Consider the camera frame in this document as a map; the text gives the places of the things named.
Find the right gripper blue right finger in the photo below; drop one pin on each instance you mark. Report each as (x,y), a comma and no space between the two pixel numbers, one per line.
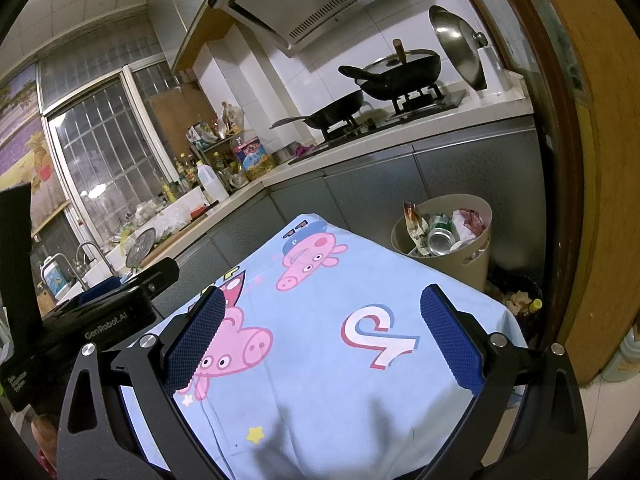
(548,439)

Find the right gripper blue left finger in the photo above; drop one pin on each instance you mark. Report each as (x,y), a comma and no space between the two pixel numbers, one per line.
(97,439)

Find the crushed green drink can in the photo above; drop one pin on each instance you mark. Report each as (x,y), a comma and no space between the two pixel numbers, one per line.
(440,234)

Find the white chicken snack packet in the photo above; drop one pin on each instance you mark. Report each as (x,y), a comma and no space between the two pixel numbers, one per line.
(417,228)

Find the white tissue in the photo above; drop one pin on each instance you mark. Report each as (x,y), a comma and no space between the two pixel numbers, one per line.
(463,233)

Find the red foil snack wrapper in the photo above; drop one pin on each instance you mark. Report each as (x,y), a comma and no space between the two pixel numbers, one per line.
(472,221)

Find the beige round trash bin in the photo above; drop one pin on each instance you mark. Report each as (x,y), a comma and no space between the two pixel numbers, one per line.
(469,264)

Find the barred kitchen window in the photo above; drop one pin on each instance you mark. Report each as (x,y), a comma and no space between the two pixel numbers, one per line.
(109,150)

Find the left hand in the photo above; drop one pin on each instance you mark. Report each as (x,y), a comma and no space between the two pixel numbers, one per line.
(46,437)

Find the chrome sink faucet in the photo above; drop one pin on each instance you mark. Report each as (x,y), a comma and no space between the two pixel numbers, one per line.
(99,267)

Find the round metal strainer lid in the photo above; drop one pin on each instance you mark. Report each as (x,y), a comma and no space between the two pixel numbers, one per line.
(140,249)

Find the blue cartoon pig cloth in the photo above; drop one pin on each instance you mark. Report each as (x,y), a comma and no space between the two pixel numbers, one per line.
(323,367)

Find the white plastic jug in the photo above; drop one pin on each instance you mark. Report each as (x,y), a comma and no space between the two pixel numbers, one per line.
(212,185)

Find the blue label oil bottle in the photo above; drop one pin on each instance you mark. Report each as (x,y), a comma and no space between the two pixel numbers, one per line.
(251,154)

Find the black gas stove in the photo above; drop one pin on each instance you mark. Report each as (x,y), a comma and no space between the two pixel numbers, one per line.
(376,121)

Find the black frying pan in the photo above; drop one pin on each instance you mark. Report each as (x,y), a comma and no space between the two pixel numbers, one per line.
(343,109)

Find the black wok with lid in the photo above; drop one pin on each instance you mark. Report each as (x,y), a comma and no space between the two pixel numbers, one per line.
(398,74)

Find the wooden door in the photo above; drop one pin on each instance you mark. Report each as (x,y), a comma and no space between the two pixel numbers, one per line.
(580,59)

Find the steel pot lid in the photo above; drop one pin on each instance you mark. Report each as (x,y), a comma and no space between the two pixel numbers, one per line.
(461,44)

